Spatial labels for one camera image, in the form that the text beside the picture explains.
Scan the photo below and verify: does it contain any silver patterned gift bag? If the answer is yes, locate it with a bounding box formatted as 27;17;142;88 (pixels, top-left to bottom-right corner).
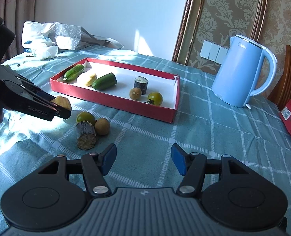
48;22;124;50

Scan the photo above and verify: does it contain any pale yellow ridged fruit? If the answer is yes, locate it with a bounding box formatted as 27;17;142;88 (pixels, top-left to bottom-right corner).
77;71;96;87

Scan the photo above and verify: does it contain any brown kiwi fruit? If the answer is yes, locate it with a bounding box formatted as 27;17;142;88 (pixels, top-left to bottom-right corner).
129;87;142;100
94;118;110;136

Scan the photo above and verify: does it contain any teal checked tablecloth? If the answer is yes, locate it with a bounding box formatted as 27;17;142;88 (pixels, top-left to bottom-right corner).
0;47;291;235

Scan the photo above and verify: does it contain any white tissue pack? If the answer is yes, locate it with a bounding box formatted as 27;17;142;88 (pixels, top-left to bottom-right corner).
21;21;59;60

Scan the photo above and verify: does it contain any blue electric kettle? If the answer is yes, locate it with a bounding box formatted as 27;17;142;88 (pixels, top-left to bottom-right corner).
211;34;278;109

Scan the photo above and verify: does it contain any red cardboard box tray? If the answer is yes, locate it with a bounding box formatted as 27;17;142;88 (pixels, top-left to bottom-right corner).
50;58;180;123

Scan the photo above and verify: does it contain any dark sugarcane piece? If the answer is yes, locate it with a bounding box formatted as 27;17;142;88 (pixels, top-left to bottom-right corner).
134;76;149;95
76;121;97;150

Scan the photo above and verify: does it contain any white wall switch panel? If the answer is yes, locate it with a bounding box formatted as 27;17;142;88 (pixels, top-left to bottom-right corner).
200;40;228;65

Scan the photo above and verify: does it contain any cut green cucumber half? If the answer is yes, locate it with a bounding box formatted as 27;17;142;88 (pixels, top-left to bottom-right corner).
92;73;117;91

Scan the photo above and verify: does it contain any whole green cucumber piece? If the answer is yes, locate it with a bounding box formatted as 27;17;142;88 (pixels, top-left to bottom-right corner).
63;64;85;82

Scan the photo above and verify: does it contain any gold ornate wall frame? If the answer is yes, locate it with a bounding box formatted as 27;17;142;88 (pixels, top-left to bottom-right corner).
173;0;268;75

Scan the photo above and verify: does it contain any green tomato with stem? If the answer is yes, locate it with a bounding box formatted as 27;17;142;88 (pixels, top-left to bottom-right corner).
146;92;163;106

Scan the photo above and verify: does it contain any orange yellow ridged fruit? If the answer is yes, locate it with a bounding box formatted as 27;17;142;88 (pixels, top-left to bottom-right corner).
51;95;72;111

